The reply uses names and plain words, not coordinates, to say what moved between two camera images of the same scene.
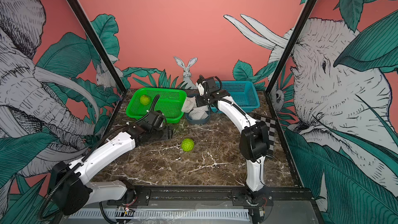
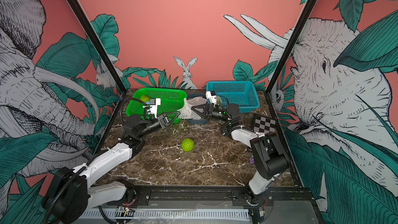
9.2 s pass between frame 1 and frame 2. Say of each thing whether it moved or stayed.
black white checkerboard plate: stayed
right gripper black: moved
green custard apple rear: stayed
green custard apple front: stayed
